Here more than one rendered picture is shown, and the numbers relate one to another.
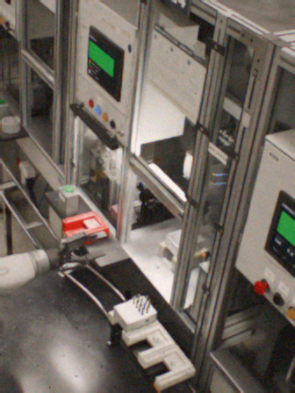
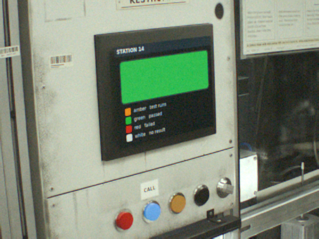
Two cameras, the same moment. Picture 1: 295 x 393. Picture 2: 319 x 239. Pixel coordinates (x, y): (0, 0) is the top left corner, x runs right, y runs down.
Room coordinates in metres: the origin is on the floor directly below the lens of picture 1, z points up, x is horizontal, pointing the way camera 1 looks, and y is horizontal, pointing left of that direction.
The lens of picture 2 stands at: (2.27, 1.35, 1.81)
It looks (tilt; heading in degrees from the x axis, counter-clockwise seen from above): 11 degrees down; 265
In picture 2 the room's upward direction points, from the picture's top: 3 degrees counter-clockwise
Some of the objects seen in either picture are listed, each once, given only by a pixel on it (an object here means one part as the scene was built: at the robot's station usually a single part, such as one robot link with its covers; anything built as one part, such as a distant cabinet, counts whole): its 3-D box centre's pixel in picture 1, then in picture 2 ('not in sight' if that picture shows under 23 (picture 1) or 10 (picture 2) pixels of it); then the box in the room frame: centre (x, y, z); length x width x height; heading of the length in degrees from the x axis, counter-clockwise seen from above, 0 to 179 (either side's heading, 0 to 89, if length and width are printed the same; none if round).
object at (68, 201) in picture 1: (69, 200); not in sight; (2.18, 0.33, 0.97); 0.08 x 0.08 x 0.12; 35
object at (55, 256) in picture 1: (57, 257); not in sight; (1.64, 0.28, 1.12); 0.09 x 0.07 x 0.08; 125
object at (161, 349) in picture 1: (149, 347); not in sight; (1.54, -0.07, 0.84); 0.36 x 0.14 x 0.10; 35
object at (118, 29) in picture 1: (129, 63); (105, 101); (2.25, 0.13, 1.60); 0.42 x 0.29 x 0.46; 35
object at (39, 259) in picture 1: (38, 263); not in sight; (1.60, 0.34, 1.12); 0.09 x 0.06 x 0.09; 35
